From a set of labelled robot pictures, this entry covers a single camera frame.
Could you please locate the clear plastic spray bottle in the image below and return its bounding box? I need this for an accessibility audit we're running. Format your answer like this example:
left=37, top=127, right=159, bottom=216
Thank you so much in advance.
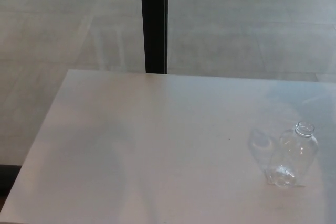
left=265, top=121, right=319, bottom=187

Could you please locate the black vertical window post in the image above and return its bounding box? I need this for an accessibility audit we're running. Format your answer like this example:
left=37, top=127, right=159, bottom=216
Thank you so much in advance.
left=139, top=0, right=169, bottom=74

